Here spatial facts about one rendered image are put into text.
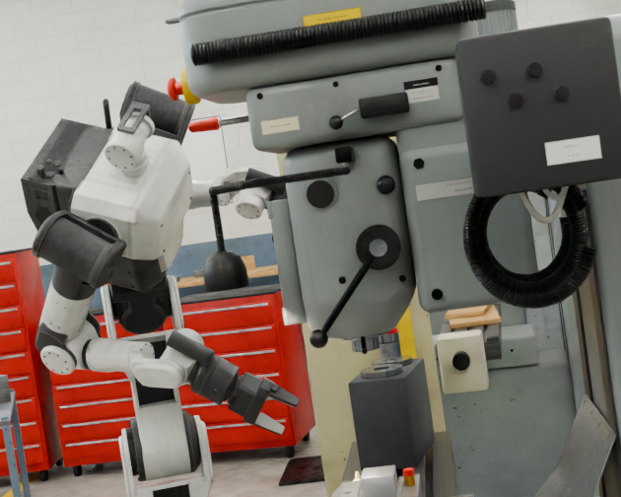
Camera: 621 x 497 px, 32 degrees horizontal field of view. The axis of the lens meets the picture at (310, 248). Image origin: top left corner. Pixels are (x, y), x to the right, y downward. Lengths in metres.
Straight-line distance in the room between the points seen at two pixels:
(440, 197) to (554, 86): 0.32
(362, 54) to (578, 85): 0.38
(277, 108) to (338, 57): 0.12
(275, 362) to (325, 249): 4.71
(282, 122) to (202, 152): 9.34
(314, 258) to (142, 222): 0.57
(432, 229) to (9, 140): 10.08
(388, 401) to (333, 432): 1.42
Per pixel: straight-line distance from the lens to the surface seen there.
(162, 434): 2.50
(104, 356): 2.31
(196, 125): 1.94
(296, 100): 1.70
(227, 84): 1.71
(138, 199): 2.20
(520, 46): 1.45
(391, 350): 2.35
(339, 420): 3.62
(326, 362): 3.59
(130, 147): 2.16
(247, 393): 2.20
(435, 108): 1.69
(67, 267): 2.14
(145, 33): 11.25
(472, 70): 1.44
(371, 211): 1.71
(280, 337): 6.39
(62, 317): 2.26
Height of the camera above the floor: 1.56
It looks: 3 degrees down
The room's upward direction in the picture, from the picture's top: 8 degrees counter-clockwise
